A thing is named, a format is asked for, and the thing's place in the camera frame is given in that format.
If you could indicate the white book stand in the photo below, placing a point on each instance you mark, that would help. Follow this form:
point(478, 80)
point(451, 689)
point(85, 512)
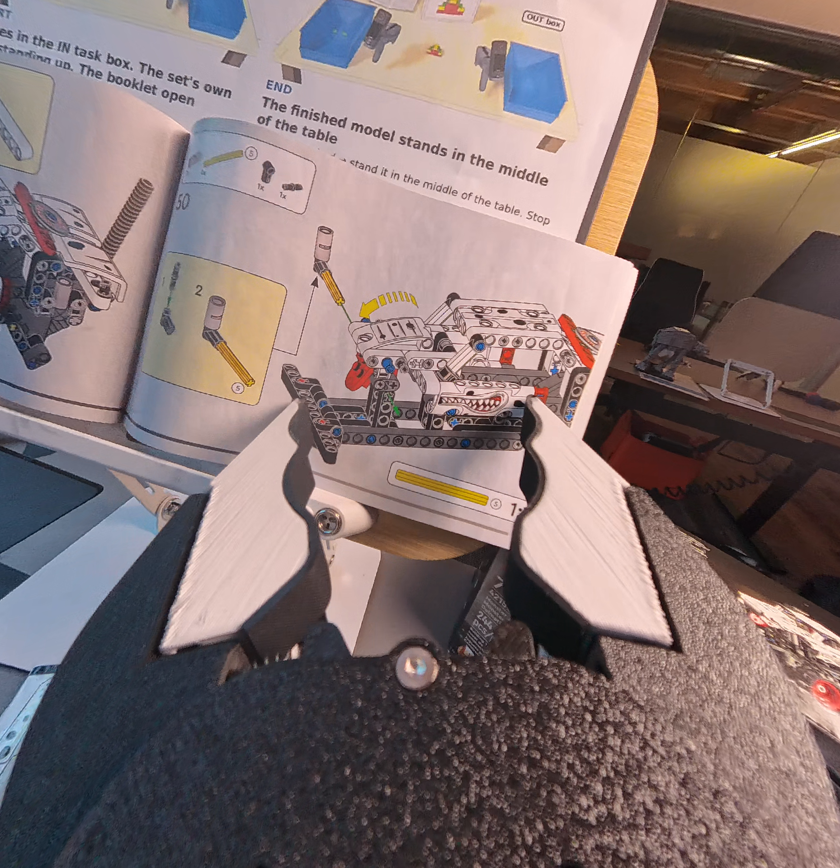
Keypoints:
point(67, 434)

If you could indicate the red crate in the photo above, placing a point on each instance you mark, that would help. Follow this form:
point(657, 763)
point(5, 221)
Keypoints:
point(650, 454)

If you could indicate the ceiling light strip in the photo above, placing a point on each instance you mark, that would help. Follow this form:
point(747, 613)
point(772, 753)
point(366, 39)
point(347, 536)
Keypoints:
point(813, 141)

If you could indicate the printed task sheet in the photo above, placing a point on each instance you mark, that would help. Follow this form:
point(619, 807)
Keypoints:
point(427, 81)

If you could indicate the beige desk divider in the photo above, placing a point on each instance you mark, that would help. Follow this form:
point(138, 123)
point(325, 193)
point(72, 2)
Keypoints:
point(752, 332)

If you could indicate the building instruction booklet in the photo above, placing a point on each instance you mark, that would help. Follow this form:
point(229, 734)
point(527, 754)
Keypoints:
point(427, 285)

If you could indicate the grey toy walker model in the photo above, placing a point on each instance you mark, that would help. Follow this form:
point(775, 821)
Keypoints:
point(671, 349)

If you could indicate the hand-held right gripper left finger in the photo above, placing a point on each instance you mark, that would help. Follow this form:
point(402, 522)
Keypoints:
point(237, 556)

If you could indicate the black desk mat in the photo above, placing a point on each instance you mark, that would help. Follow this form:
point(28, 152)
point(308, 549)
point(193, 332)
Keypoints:
point(33, 502)

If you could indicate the black office chair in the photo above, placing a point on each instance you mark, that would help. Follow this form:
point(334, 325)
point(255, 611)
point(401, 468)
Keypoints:
point(664, 298)

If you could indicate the wooden background table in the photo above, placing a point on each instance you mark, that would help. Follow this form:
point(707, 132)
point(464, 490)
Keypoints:
point(800, 419)

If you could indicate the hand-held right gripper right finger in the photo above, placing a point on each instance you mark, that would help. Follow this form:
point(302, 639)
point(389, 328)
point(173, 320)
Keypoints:
point(589, 556)

